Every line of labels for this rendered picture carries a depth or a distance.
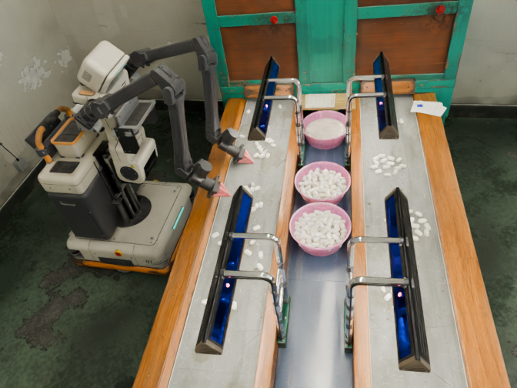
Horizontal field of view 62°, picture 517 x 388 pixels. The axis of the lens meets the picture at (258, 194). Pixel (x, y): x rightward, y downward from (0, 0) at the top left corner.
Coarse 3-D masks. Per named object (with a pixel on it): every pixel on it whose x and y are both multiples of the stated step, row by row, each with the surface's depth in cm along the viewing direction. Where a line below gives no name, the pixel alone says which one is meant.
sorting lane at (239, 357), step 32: (288, 128) 244; (256, 160) 227; (256, 192) 210; (224, 224) 198; (256, 224) 196; (256, 256) 183; (256, 288) 172; (192, 320) 166; (256, 320) 162; (192, 352) 157; (224, 352) 155; (256, 352) 154; (192, 384) 148; (224, 384) 147
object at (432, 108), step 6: (414, 102) 242; (420, 102) 241; (426, 102) 240; (432, 102) 239; (438, 102) 239; (414, 108) 238; (420, 108) 237; (426, 108) 237; (432, 108) 236; (438, 108) 235; (444, 108) 235; (432, 114) 232; (438, 114) 231
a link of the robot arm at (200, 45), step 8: (192, 40) 196; (200, 40) 197; (152, 48) 211; (160, 48) 208; (168, 48) 205; (176, 48) 204; (184, 48) 202; (192, 48) 199; (200, 48) 196; (208, 48) 199; (136, 56) 213; (144, 56) 211; (152, 56) 211; (160, 56) 210; (168, 56) 208; (208, 56) 197; (216, 56) 203; (136, 64) 215; (144, 64) 215
